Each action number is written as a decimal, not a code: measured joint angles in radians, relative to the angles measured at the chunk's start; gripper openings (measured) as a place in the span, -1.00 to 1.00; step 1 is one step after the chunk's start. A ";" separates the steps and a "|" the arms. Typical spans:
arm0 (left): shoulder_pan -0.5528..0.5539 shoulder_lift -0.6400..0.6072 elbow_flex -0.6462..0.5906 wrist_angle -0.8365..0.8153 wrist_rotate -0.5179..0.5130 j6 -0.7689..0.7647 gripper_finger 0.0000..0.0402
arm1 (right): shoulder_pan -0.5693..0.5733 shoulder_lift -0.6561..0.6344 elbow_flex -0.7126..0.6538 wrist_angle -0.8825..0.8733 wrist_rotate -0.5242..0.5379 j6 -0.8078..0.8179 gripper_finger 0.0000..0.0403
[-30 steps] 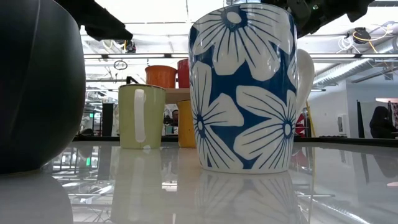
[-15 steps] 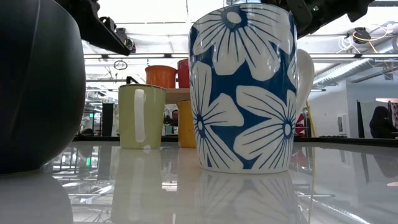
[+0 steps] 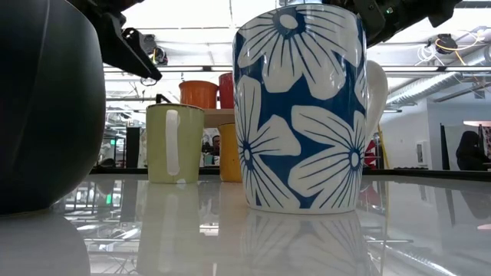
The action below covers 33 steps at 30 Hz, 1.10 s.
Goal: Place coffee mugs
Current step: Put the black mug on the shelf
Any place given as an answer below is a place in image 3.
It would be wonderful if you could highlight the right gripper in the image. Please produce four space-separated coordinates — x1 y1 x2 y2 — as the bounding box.
325 0 407 48

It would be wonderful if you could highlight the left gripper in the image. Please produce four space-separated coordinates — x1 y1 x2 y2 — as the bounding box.
67 0 163 81

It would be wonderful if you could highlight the orange ribbed mug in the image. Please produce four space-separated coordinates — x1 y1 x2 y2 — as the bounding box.
178 80 220 110

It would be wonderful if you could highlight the red mug white inside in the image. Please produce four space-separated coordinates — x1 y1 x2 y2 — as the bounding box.
218 72 236 110

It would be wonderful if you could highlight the blue white flower mug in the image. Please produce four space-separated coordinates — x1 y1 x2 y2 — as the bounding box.
232 2 390 215

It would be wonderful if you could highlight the light green mug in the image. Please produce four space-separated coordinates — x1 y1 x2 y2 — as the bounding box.
146 103 206 185

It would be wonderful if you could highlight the amber yellow mug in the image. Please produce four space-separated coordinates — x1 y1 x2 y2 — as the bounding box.
217 122 243 183

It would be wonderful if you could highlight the black cabinet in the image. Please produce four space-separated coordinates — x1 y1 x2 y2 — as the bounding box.
125 126 141 169

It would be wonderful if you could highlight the person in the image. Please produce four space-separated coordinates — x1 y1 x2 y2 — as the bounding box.
455 130 491 172
209 133 222 157

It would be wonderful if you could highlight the red and white sign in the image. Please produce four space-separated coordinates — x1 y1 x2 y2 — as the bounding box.
363 138 380 170

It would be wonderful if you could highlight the black ceiling cable reel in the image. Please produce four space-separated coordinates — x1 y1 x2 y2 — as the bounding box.
416 32 480 66
140 33 170 67

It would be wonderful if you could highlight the silver ventilation duct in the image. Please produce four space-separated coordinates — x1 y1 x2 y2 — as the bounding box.
385 71 491 107

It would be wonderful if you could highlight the yellow cable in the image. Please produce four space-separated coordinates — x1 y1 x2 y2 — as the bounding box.
377 123 389 170

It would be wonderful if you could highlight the black aluminium table frame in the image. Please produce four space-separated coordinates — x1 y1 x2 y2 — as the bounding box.
90 165 491 182

